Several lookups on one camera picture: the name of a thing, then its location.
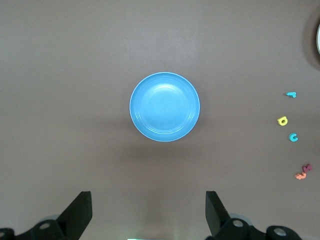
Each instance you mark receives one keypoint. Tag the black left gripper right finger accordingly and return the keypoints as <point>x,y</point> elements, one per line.
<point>216,218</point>

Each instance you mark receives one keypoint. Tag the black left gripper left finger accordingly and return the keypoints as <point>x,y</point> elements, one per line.
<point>73,217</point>

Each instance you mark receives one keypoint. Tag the teal foam letter c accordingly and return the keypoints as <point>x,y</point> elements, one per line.
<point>290,137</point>

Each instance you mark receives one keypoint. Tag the yellow foam letter d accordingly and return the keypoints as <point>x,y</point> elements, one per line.
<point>279,120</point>

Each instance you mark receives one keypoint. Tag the teal foam letter r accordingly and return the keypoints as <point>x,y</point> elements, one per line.
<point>291,94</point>

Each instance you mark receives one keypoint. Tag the orange foam letter t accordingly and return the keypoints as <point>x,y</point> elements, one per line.
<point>300,176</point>

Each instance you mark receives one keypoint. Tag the maroon foam letter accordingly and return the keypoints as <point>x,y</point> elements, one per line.
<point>307,168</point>

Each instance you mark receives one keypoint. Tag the blue plate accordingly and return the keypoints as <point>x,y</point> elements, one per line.
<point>165,107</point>

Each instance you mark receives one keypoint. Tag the brown table cover mat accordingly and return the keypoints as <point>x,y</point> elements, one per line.
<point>62,75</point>

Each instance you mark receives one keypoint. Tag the beige plate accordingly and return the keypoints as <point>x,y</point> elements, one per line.
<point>318,37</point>

